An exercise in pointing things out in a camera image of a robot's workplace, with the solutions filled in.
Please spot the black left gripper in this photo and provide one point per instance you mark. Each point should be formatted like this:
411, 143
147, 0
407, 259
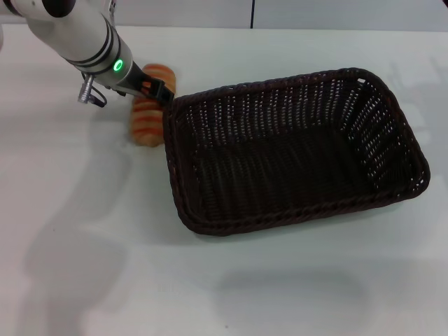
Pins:
136, 82

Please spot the orange striped bread loaf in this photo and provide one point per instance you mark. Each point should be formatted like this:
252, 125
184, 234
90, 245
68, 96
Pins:
147, 126

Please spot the dark brown woven basket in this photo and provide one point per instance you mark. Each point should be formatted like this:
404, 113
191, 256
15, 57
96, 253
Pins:
280, 168

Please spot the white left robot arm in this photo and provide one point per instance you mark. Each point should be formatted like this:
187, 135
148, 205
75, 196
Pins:
70, 28

